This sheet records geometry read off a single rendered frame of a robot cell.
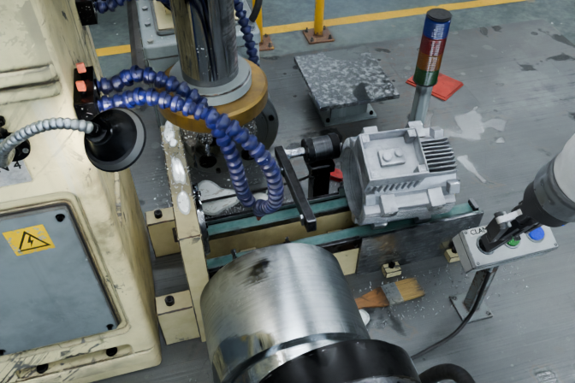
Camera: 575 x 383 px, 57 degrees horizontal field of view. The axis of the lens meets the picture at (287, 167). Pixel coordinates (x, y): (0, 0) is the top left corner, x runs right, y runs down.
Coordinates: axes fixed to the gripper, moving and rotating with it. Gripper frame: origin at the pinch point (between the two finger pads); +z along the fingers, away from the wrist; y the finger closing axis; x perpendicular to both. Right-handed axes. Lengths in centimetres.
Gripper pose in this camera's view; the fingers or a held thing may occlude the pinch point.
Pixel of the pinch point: (495, 238)
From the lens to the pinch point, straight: 100.3
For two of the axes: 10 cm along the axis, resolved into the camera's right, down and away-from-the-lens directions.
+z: -1.0, 4.2, 9.0
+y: -9.6, 1.8, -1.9
